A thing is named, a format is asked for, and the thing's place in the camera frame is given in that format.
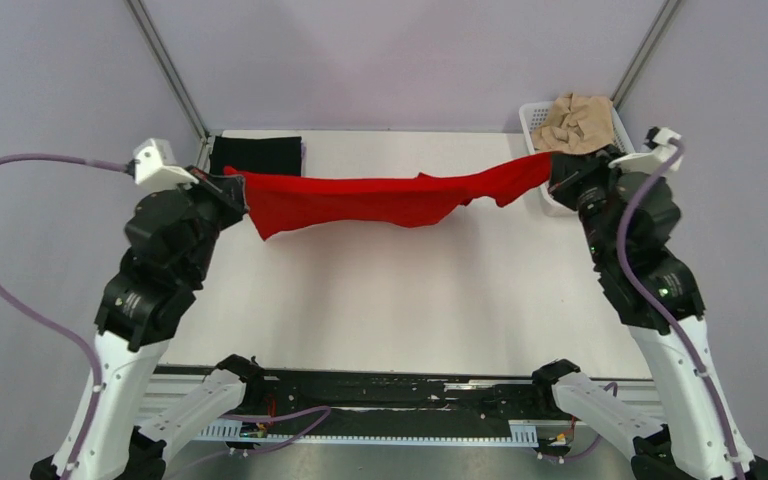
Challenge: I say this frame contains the right frame post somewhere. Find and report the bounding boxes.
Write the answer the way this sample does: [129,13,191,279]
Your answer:
[612,0,684,110]

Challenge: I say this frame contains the folded black t shirt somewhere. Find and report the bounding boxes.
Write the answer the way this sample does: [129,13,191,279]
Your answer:
[209,136,303,176]

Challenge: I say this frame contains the aluminium frame rail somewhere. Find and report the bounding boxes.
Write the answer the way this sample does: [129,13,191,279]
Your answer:
[79,372,723,480]

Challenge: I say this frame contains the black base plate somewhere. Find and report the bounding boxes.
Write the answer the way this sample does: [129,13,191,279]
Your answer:
[230,369,573,439]

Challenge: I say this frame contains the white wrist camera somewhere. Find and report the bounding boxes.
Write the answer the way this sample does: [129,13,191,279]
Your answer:
[132,138,198,192]
[608,127,683,176]

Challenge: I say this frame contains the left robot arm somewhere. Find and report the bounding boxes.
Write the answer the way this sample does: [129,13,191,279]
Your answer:
[30,168,267,479]

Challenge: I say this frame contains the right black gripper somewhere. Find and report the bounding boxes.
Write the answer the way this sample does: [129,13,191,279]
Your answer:
[545,144,633,265]

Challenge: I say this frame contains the beige t shirt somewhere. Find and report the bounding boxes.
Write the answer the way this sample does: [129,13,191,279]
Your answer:
[530,93,614,155]

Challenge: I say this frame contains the red t shirt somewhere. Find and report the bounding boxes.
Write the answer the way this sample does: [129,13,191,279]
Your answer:
[223,152,551,240]

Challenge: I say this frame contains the white plastic basket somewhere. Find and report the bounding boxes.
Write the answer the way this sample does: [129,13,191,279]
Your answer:
[518,101,635,217]

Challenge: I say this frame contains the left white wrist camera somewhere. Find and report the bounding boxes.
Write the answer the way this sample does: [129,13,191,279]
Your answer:
[132,138,198,192]

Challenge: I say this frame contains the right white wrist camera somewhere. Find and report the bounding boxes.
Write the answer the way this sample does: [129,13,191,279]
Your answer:
[608,127,683,176]

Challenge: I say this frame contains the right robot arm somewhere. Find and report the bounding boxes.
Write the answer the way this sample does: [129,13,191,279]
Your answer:
[530,147,768,479]

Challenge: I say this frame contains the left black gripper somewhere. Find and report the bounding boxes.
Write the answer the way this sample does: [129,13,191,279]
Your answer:
[166,163,249,283]

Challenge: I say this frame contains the frame post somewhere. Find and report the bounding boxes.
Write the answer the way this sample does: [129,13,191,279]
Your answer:
[612,0,684,110]
[124,0,210,144]

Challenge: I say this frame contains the left frame post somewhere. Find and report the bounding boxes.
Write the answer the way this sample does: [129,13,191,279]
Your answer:
[124,0,210,144]

